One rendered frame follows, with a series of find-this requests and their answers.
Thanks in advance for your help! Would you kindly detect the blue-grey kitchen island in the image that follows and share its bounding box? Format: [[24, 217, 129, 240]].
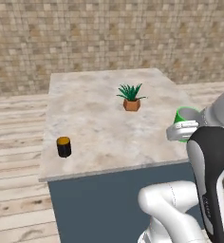
[[38, 67, 204, 243]]

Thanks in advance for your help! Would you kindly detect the green mug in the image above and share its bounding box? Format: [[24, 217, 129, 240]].
[[174, 106, 201, 143]]

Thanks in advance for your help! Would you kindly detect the black and yellow mug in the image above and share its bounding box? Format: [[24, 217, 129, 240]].
[[56, 136, 72, 159]]

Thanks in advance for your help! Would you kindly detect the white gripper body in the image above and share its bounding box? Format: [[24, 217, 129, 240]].
[[165, 120, 200, 142]]

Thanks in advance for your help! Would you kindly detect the green plant in brown pot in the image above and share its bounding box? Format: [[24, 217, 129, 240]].
[[116, 83, 147, 112]]

